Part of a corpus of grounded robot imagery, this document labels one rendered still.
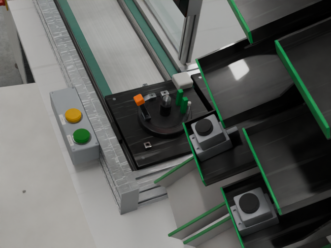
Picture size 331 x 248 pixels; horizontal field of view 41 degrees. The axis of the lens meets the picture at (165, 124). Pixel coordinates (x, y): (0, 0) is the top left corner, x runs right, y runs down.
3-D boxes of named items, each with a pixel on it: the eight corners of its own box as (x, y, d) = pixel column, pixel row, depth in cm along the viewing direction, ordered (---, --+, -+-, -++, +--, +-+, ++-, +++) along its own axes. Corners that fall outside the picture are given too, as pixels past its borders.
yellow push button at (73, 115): (68, 126, 113) (67, 121, 111) (63, 114, 115) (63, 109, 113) (83, 122, 114) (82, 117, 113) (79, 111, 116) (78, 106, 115)
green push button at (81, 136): (76, 147, 109) (76, 142, 107) (71, 135, 111) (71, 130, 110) (92, 143, 110) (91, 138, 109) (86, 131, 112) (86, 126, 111)
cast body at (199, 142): (201, 162, 80) (190, 143, 75) (192, 143, 83) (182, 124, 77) (244, 142, 80) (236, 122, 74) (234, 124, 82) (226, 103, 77)
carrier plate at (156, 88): (137, 171, 107) (138, 166, 105) (104, 100, 120) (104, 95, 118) (224, 144, 114) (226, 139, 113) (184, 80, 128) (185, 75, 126)
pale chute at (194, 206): (181, 240, 92) (168, 236, 89) (166, 186, 100) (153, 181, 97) (299, 173, 82) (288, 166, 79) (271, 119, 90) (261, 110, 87)
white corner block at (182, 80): (177, 95, 124) (179, 85, 121) (170, 84, 126) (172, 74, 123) (192, 91, 125) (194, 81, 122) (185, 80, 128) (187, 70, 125)
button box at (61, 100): (73, 166, 112) (71, 151, 107) (50, 106, 123) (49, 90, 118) (100, 158, 114) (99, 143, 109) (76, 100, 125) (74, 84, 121)
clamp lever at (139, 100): (144, 119, 111) (135, 102, 105) (141, 113, 112) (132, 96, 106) (157, 112, 111) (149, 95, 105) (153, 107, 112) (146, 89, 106)
